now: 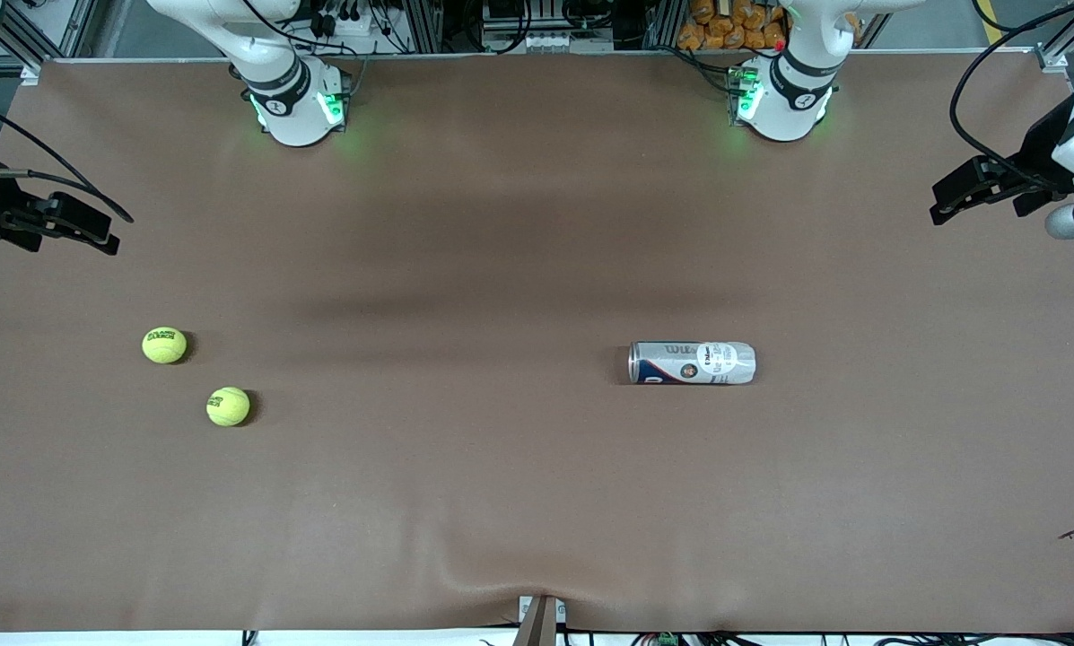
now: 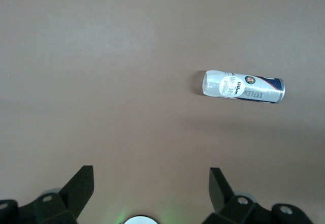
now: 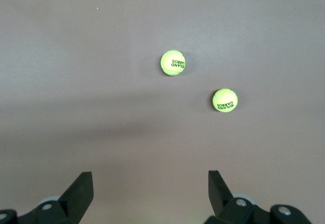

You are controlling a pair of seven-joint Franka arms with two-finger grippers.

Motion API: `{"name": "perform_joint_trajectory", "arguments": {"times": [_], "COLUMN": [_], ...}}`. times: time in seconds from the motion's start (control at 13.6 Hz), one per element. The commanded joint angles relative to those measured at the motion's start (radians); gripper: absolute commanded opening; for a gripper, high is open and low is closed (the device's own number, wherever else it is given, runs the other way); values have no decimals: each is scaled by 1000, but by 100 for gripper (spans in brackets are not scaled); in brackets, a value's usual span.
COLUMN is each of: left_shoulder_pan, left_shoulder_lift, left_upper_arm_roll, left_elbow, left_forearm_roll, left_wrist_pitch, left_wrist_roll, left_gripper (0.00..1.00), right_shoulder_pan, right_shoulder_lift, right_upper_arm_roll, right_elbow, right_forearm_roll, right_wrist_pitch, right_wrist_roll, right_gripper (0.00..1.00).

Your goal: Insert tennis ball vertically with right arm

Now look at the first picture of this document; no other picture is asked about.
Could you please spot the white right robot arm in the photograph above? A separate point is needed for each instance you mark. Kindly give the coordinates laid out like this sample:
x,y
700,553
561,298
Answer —
x,y
294,117

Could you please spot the white power strip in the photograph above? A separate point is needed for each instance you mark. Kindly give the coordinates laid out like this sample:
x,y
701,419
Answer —
x,y
353,24

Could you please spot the camera mount post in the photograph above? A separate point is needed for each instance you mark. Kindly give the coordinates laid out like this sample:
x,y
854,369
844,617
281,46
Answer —
x,y
538,628

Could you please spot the yellow-green tennis ball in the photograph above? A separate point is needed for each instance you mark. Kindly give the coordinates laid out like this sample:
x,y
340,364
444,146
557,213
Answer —
x,y
230,408
164,348

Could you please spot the brown table mat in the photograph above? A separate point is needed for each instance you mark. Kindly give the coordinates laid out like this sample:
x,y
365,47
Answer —
x,y
536,224

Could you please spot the aluminium frame profile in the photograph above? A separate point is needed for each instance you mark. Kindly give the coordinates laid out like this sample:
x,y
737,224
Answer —
x,y
664,22
48,31
424,22
1070,31

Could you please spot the orange objects pile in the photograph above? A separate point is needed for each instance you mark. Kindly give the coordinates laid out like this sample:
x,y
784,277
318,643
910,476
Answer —
x,y
734,22

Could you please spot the green plug connector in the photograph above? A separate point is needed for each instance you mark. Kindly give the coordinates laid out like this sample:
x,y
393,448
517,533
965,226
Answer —
x,y
667,639

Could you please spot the clear labelled tennis ball can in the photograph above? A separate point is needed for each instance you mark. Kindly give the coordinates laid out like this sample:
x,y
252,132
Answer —
x,y
691,362

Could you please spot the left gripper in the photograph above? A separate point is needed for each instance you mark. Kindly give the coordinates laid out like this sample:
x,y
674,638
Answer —
x,y
1038,154

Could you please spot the black electronics box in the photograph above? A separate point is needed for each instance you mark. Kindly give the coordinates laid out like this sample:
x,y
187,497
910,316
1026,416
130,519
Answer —
x,y
536,22

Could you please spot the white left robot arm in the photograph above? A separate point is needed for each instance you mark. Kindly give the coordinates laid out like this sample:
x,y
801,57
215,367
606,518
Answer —
x,y
788,108

